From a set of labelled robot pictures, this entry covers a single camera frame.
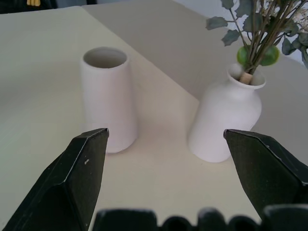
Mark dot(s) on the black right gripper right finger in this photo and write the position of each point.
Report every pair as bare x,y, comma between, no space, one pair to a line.
262,173

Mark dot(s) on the green leafy flower bouquet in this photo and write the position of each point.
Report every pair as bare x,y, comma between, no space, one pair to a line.
262,31

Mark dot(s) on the dark object with yellow stripes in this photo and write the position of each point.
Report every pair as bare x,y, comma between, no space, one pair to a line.
33,2

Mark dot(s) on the white cylindrical vase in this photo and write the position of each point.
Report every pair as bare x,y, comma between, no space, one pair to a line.
107,101

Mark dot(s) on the white bottle-shaped vase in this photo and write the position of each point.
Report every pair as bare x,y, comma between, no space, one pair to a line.
225,118

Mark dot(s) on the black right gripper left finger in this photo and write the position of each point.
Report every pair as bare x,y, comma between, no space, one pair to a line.
72,183

